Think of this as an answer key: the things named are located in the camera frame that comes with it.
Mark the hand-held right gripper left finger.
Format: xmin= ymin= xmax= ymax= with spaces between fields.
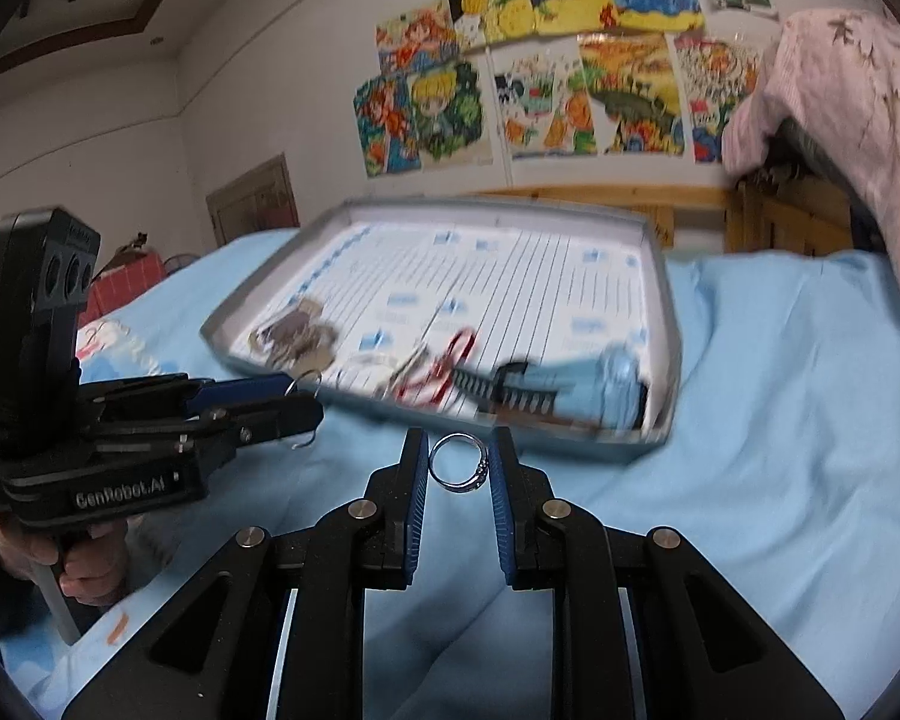
xmin=60 ymin=427 xmax=430 ymax=720

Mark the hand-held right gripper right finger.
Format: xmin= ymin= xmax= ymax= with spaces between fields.
xmin=489 ymin=426 xmax=845 ymax=720

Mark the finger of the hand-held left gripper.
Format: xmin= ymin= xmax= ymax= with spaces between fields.
xmin=82 ymin=371 xmax=293 ymax=425
xmin=94 ymin=392 xmax=325 ymax=466

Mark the silver wire hook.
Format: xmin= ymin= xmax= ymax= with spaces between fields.
xmin=285 ymin=370 xmax=325 ymax=452

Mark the silver finger ring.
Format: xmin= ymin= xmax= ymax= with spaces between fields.
xmin=427 ymin=431 xmax=492 ymax=494

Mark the silver key ring with charms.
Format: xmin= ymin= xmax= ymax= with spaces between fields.
xmin=247 ymin=298 xmax=338 ymax=372

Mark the grey tray with lined paper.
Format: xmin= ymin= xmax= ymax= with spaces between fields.
xmin=199 ymin=195 xmax=683 ymax=462

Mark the person's left hand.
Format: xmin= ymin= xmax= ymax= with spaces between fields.
xmin=0 ymin=517 xmax=132 ymax=607

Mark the red box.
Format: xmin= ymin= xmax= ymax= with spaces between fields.
xmin=79 ymin=247 xmax=170 ymax=329

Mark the blue black hair clip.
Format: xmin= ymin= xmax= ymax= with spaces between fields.
xmin=450 ymin=341 xmax=653 ymax=436

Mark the light blue bedsheet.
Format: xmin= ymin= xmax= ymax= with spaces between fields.
xmin=0 ymin=229 xmax=900 ymax=720

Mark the pink floral blanket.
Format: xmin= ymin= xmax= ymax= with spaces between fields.
xmin=722 ymin=7 xmax=900 ymax=317

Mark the thin silver chain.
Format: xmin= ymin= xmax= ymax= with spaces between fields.
xmin=375 ymin=292 xmax=466 ymax=402

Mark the small wooden wall door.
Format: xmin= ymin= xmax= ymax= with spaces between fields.
xmin=206 ymin=154 xmax=301 ymax=247

